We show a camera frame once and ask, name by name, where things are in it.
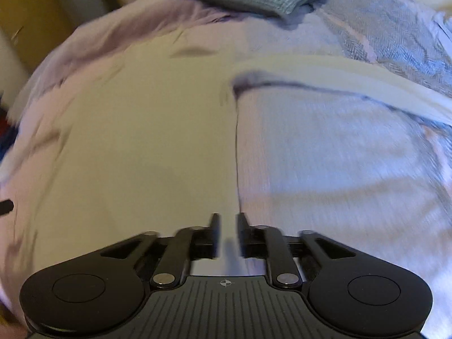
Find cream long-sleeve shirt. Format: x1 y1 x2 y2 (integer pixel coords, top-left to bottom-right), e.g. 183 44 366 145
5 55 451 281

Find pink bed sheet duvet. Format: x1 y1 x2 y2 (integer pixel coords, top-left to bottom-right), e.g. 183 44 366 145
0 0 452 339

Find grey herringbone blanket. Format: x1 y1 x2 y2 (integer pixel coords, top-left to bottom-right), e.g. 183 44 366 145
314 0 451 96

